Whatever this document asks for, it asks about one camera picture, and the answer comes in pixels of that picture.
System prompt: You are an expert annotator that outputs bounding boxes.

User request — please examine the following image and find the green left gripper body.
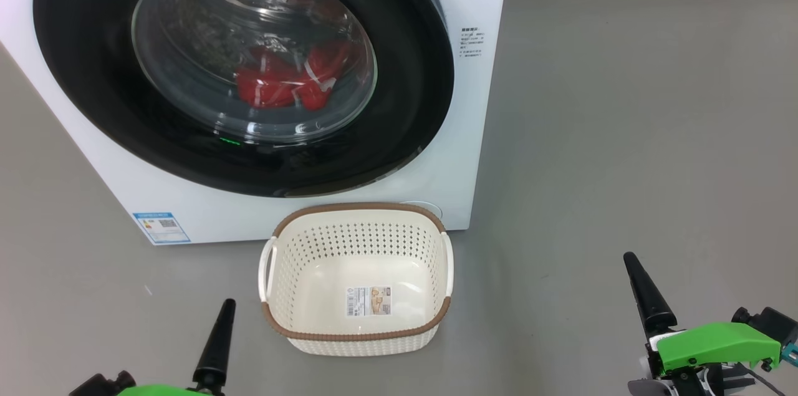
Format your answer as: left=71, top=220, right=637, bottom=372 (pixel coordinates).
left=115, top=384, right=208, bottom=396

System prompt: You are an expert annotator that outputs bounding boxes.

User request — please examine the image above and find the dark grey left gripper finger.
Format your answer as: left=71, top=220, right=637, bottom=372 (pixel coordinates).
left=192, top=298, right=237, bottom=394

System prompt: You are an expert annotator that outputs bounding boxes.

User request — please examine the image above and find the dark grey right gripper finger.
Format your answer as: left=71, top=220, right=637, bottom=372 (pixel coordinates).
left=623, top=252, right=678, bottom=336

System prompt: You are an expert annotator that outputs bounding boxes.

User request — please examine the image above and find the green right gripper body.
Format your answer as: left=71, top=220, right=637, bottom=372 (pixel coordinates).
left=628, top=321, right=783, bottom=396

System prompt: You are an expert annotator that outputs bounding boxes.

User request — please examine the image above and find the red garment with white stripes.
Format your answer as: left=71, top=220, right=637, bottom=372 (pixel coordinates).
left=236, top=41, right=353, bottom=111

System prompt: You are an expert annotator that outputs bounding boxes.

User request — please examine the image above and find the black round glass washer door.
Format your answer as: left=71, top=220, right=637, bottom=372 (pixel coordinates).
left=32, top=0, right=454, bottom=198

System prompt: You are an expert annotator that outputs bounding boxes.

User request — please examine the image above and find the cream basket with brown rim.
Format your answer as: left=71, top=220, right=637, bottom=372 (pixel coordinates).
left=258, top=201, right=454, bottom=357

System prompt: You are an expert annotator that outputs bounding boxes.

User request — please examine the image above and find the white front-load washing machine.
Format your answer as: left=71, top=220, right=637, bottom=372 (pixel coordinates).
left=0, top=0, right=512, bottom=246

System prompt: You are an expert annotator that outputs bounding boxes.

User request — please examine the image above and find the steel perforated washer drum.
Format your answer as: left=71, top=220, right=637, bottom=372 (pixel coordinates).
left=132, top=0, right=378, bottom=144

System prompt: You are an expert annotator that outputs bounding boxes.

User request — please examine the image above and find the blue energy label sticker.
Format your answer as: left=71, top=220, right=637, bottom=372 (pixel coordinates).
left=132, top=212, right=191, bottom=245

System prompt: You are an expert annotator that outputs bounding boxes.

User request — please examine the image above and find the white round filter cover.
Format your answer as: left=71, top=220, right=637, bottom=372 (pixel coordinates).
left=402, top=200, right=445, bottom=222

